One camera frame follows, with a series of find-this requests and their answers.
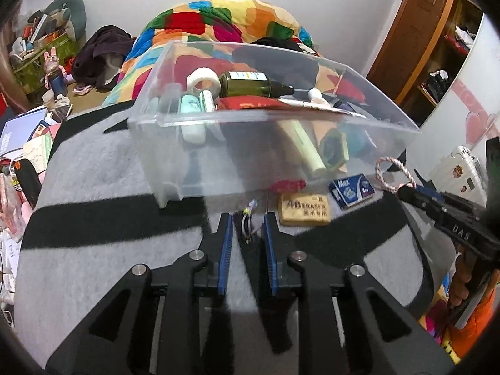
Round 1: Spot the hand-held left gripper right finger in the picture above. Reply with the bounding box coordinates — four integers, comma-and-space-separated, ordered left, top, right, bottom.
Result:
260, 212, 456, 375

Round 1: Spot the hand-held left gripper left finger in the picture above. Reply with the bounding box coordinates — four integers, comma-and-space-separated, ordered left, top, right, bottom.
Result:
45, 212, 235, 375

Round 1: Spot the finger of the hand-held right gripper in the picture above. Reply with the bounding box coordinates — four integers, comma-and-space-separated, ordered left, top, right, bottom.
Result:
396, 185, 444, 223
413, 169, 448, 204

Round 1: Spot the pink braided bracelet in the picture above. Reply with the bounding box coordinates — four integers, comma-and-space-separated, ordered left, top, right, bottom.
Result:
375, 157, 417, 194

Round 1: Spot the small wire trinket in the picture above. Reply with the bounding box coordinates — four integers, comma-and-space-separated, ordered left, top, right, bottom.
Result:
239, 199, 260, 243

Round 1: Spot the small green clear box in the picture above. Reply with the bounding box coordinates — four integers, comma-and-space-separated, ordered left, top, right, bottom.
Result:
318, 128, 349, 172

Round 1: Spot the clear plastic bin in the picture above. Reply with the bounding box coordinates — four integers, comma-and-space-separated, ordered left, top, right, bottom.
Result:
127, 40, 422, 208

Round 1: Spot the pale green tube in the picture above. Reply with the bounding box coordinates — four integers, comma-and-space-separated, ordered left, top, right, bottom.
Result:
287, 119, 328, 176

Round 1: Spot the pale teal bottle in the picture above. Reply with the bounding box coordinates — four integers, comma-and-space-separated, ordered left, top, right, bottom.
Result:
180, 94, 207, 144

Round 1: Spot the red foil packet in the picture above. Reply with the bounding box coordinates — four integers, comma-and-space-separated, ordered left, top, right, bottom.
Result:
215, 97, 298, 112

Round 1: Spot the white bandage roll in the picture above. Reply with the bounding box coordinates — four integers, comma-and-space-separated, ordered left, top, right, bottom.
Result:
186, 67, 220, 94

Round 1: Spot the person's right hand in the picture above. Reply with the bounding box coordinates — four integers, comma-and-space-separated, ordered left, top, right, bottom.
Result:
447, 251, 474, 308

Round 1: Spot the white suitcase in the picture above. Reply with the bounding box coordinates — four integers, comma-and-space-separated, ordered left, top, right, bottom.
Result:
429, 145, 489, 204

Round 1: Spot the tan eraser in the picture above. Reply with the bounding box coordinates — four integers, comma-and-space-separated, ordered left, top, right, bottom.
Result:
278, 192, 333, 226

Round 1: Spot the small blue box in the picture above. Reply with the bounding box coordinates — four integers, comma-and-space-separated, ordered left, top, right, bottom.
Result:
328, 174, 376, 210

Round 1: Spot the colourful printed bed sheet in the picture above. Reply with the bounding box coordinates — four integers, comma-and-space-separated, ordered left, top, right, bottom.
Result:
420, 277, 454, 344

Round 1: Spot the wooden shelf unit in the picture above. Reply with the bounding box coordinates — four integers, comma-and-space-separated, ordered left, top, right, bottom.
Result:
406, 0, 485, 126

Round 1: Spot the white wardrobe door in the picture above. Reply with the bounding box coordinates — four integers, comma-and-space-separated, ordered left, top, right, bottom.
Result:
420, 12, 500, 188

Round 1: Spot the tan flat wooden stick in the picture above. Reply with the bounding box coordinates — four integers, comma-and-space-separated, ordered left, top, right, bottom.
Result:
308, 119, 344, 139

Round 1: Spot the small pale cylinder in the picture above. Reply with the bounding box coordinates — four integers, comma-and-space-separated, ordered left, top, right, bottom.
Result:
198, 91, 217, 112

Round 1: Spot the wooden door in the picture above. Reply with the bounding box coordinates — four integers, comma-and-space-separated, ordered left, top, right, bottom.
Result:
365, 0, 459, 98

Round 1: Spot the dark green glass bottle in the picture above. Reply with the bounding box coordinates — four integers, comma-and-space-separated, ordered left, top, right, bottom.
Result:
219, 71, 295, 98

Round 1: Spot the black case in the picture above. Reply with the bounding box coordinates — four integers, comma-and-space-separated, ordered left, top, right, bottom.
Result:
16, 160, 43, 208

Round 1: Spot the colourful patchwork quilt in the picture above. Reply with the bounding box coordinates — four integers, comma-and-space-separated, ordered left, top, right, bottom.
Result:
102, 0, 317, 106

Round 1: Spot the blue notebook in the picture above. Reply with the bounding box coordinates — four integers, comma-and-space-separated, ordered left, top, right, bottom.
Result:
0, 108, 48, 157

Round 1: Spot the dark brown clothing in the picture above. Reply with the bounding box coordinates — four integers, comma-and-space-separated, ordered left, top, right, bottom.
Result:
72, 25, 135, 88

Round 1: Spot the rabbit figurine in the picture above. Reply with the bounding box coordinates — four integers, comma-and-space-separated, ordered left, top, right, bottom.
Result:
42, 47, 68, 96

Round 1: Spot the green storage box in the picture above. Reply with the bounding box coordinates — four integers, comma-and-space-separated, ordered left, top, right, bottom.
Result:
13, 33, 79, 94

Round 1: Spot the green plush toy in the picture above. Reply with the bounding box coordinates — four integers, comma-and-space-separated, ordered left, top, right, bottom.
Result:
29, 0, 87, 43

